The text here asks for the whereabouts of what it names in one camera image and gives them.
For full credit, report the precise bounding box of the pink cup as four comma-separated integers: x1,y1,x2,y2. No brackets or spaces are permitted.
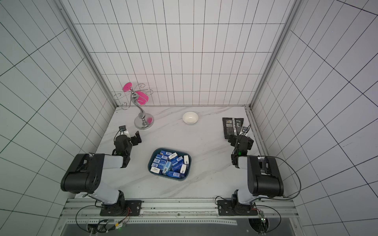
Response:
135,91,149,105
123,82,133,92

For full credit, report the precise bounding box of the black snack bag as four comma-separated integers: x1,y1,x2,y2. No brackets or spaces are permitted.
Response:
222,118,249,140

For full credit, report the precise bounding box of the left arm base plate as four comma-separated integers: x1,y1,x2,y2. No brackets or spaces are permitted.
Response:
99,200,142,217

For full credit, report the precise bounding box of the pink cup lower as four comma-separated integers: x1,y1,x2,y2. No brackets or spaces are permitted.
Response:
135,91,149,105

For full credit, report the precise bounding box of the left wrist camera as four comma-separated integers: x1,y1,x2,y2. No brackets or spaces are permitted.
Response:
119,125,127,132

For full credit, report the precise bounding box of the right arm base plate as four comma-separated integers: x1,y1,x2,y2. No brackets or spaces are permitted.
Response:
216,200,258,216

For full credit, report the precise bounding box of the white tissue pack in tray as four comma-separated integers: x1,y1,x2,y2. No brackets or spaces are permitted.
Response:
150,167,161,175

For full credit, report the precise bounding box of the light blue tissue pack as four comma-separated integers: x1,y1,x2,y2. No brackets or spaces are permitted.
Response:
162,161,172,176

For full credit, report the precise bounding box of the white bowl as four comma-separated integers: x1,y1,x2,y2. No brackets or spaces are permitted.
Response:
182,111,199,124

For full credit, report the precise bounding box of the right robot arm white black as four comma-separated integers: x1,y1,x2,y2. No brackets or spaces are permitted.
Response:
228,135,284,211

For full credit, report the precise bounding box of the teal storage tray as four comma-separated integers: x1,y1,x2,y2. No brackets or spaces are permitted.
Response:
148,148,192,181

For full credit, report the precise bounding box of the blue tissue pack front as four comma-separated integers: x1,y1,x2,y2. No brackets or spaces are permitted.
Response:
167,171,181,179

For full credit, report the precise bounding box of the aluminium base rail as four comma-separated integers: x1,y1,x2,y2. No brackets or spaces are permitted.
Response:
59,198,299,228

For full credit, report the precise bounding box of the white tissue pack tray right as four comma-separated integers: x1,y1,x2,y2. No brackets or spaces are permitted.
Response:
180,164,187,175

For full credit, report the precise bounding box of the chrome cup holder stand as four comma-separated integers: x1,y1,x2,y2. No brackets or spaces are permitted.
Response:
113,84,154,130

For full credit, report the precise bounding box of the pink cup upper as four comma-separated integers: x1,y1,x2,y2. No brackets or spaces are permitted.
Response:
123,82,133,92

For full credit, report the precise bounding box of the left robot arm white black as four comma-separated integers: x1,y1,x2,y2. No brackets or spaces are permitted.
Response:
61,132,142,216

